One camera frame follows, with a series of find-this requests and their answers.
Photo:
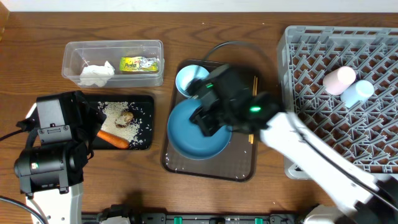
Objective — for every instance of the white tissue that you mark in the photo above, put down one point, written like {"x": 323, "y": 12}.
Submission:
{"x": 96, "y": 75}

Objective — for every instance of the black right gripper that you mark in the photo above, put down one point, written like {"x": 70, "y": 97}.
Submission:
{"x": 201, "y": 118}

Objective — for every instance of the light blue plastic cup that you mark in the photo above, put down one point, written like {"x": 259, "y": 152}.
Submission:
{"x": 360, "y": 91}

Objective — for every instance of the orange carrot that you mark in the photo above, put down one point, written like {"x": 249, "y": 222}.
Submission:
{"x": 116, "y": 141}

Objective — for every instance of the brown food scrap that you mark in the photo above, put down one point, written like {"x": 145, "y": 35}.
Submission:
{"x": 124, "y": 119}

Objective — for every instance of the light blue rice bowl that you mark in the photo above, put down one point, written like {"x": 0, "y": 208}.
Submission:
{"x": 186, "y": 75}

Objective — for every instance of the green snack wrapper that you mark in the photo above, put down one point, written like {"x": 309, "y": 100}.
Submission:
{"x": 138, "y": 64}

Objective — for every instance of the clear plastic bin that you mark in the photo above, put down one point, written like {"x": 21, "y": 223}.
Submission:
{"x": 78, "y": 55}

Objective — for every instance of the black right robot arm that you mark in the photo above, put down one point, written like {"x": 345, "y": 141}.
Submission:
{"x": 358, "y": 196}

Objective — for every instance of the grey dishwasher rack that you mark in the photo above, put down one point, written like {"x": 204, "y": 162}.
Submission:
{"x": 366, "y": 133}

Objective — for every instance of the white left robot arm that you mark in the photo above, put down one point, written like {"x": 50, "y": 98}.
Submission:
{"x": 61, "y": 130}

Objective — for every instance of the dark brown serving tray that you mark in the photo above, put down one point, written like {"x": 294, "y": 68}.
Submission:
{"x": 236, "y": 162}

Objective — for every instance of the pile of white rice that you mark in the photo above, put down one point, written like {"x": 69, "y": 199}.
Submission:
{"x": 139, "y": 131}

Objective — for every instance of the black waste tray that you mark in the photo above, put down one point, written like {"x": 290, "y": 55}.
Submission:
{"x": 94, "y": 99}

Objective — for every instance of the wooden chopstick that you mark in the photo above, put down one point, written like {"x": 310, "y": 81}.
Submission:
{"x": 253, "y": 85}

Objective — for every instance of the blue plate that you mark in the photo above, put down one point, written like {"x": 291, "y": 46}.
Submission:
{"x": 187, "y": 138}

